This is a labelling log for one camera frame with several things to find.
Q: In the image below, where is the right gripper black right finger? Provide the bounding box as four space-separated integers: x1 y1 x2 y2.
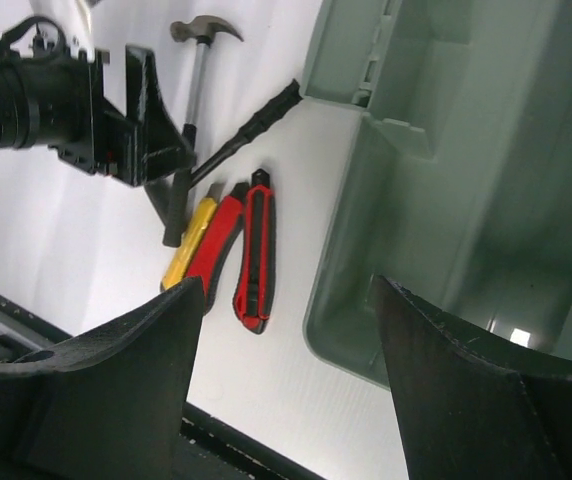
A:
373 275 572 479

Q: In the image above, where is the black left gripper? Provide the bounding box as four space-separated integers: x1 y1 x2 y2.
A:
0 14 198 221

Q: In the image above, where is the green toolbox with clear lid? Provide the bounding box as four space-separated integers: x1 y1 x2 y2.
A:
302 1 572 386

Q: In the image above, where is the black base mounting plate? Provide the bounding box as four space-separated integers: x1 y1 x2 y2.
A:
0 282 312 479

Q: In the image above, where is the red black utility knife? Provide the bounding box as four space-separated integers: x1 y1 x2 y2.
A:
233 169 277 335

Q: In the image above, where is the yellow utility knife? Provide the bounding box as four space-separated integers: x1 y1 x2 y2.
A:
160 182 224 291

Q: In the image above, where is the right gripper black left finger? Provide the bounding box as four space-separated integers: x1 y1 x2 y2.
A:
0 279 204 479

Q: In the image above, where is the small steel claw hammer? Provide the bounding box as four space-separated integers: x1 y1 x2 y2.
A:
163 15 243 248

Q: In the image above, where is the black hacksaw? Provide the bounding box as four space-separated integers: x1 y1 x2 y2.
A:
190 79 303 188

